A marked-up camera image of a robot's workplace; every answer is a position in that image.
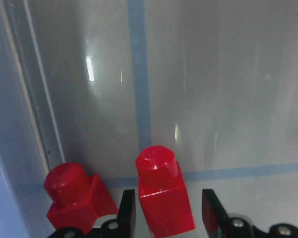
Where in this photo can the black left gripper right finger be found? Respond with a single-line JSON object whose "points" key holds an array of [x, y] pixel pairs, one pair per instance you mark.
{"points": [[218, 223]]}

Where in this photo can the red block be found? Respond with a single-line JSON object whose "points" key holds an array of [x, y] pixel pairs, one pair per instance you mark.
{"points": [[162, 193], [78, 200]]}

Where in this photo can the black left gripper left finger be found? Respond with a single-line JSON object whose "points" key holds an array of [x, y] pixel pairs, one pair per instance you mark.
{"points": [[124, 224]]}

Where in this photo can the clear plastic storage box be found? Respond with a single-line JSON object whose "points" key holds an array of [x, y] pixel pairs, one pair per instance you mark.
{"points": [[97, 81]]}

